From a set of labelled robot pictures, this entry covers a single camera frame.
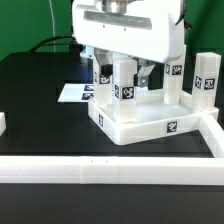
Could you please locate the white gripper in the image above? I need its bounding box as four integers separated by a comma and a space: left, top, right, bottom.
72, 0, 186, 88

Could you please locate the white desk top tray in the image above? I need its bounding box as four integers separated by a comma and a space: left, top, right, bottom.
88, 89, 219, 145

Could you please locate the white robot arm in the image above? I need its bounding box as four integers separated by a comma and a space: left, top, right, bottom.
72, 0, 186, 63

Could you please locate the black cable with connector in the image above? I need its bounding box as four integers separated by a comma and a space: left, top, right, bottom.
27, 34, 78, 54

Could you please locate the white marker base plate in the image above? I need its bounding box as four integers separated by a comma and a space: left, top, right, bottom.
58, 83, 94, 103

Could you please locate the white thin cable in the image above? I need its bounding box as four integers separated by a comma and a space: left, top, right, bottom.
48, 0, 57, 38

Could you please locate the white front obstacle rail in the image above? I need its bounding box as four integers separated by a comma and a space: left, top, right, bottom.
0, 156, 224, 186

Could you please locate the white obstacle rail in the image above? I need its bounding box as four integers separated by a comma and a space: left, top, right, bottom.
0, 156, 224, 186
199, 115, 224, 159

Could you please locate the white right obstacle rail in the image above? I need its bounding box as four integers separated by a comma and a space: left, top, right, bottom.
199, 115, 224, 159

